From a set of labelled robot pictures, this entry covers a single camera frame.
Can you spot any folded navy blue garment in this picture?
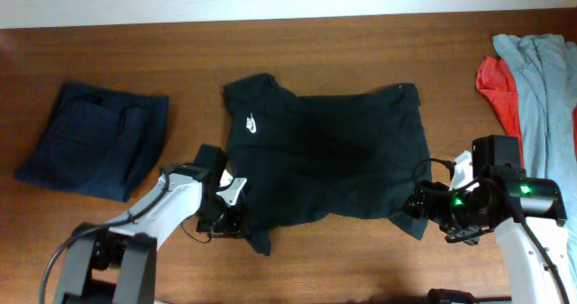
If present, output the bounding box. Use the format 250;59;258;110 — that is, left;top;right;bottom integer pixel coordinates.
14;82;169;202

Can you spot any grey t-shirt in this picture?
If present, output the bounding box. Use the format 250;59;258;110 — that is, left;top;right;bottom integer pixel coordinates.
492;34;576;278

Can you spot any black Nike t-shirt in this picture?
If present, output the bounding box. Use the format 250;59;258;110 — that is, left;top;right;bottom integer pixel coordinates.
224;73;432;255

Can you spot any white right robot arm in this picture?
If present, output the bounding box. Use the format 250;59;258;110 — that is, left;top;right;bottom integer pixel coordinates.
403;176;576;303

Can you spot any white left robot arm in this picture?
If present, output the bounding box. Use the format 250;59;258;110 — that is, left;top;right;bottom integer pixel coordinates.
42;163;247;304

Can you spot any red t-shirt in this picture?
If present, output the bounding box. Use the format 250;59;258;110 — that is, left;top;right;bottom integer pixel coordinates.
475;57;524;165

